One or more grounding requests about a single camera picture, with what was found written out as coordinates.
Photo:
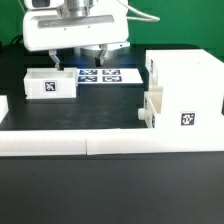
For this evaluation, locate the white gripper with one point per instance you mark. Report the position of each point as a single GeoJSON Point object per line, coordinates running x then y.
{"type": "Point", "coordinates": [46, 29]}

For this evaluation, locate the white front drawer box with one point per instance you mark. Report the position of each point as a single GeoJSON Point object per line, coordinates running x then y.
{"type": "Point", "coordinates": [152, 103]}

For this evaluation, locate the white drawer box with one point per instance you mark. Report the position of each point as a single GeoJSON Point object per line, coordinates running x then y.
{"type": "Point", "coordinates": [152, 103]}
{"type": "Point", "coordinates": [50, 83]}

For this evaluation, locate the white rear drawer box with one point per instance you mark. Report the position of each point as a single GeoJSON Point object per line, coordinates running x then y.
{"type": "Point", "coordinates": [50, 83]}

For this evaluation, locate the white drawer cabinet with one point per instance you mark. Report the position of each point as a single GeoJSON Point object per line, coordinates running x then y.
{"type": "Point", "coordinates": [193, 88]}

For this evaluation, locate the white marker plate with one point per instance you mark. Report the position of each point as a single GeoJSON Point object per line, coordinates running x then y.
{"type": "Point", "coordinates": [109, 76]}

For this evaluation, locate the white fence bar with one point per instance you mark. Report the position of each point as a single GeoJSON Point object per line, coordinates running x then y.
{"type": "Point", "coordinates": [42, 143]}
{"type": "Point", "coordinates": [154, 141]}

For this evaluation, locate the white left fence block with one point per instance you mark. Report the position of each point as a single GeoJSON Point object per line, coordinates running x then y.
{"type": "Point", "coordinates": [3, 107]}

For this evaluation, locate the white left front fence bar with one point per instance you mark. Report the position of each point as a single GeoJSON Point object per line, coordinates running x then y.
{"type": "Point", "coordinates": [42, 143]}

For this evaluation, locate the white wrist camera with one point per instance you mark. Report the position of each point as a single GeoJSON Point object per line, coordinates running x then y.
{"type": "Point", "coordinates": [43, 4]}

